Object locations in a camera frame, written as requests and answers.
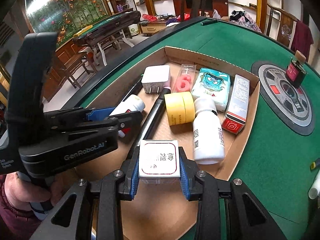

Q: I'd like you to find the white bottle red label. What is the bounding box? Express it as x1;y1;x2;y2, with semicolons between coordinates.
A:
108;94;145;138

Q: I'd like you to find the black pen pink tip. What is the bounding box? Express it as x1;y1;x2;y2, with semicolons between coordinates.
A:
126;87;171;160

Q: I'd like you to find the white pink small box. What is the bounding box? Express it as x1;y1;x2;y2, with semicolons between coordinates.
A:
138;140;181;184

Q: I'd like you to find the white charger plug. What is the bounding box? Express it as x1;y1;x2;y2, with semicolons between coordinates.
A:
141;64;171;94

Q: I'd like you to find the white bottle green label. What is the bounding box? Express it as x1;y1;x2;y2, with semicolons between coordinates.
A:
193;96;225;165

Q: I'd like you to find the yellow tape roll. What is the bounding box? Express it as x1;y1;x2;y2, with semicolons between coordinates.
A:
164;92;195;126

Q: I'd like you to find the pink number six candle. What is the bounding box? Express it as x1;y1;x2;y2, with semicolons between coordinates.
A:
173;64;196;93

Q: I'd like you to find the white pill bottle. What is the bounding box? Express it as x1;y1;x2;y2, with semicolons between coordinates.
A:
308;170;320;199

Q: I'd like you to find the white red carton box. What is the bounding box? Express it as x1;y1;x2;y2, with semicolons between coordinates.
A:
221;75;249;134

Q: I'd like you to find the teal tissue pack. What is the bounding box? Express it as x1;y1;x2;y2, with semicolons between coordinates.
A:
191;68;231;112

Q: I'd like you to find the black marker green cap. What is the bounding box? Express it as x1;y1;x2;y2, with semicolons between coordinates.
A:
121;76;143;102

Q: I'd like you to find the maroon left sleeve forearm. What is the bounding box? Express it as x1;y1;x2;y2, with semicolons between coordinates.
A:
1;175;41;239

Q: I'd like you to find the person's left hand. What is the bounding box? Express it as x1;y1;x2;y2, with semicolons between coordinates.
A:
4;172;65;212

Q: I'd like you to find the round grey table console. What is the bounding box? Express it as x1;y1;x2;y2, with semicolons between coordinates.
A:
251;61;315;136

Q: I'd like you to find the black jar with cork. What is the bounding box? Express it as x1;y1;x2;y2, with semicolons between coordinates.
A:
285;50;306;88

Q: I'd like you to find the pile of clothes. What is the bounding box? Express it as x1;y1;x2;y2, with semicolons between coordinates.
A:
229;10;261;33

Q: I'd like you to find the maroon cloth on chair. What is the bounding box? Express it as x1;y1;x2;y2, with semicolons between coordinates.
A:
291;21;313;61

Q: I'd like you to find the wooden chair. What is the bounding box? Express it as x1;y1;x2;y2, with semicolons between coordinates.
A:
266;3;298;49

